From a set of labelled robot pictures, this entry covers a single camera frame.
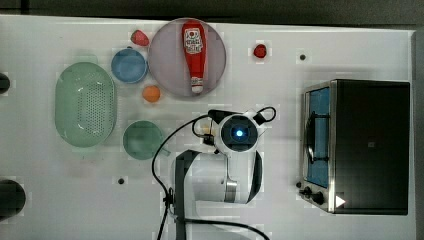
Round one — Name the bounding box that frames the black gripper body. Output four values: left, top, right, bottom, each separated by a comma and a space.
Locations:
208, 109, 244, 124

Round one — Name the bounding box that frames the peeled yellow toy banana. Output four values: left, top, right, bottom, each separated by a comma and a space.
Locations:
201, 123, 214, 135

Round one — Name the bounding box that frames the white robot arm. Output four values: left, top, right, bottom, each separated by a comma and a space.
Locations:
172, 110, 266, 240

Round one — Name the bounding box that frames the green mug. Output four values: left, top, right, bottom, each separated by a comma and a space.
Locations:
123, 120, 164, 160

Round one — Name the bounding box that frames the orange toy fruit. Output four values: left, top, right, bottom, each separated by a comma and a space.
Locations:
142, 85, 161, 103

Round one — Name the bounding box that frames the grey round plate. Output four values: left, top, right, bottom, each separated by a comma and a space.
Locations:
148, 18, 227, 97

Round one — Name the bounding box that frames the small red toy tomato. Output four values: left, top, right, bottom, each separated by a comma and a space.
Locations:
253, 44, 267, 59

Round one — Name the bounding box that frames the red ketchup bottle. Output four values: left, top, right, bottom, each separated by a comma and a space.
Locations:
181, 20, 207, 94

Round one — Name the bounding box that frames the blue bowl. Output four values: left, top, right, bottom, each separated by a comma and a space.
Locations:
111, 48, 148, 84

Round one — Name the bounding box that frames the red toy strawberry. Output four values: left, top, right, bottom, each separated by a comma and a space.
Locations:
130, 30, 150, 47

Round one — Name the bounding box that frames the green perforated colander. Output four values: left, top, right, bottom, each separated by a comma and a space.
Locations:
55, 62, 117, 148

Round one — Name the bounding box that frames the black toaster oven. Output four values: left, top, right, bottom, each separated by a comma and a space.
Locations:
296, 79, 411, 215

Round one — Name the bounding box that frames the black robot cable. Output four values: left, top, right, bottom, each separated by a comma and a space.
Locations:
151, 106, 277, 240

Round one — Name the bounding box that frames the black cylinder post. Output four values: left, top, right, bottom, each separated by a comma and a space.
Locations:
0, 180, 26, 221
0, 73, 11, 94

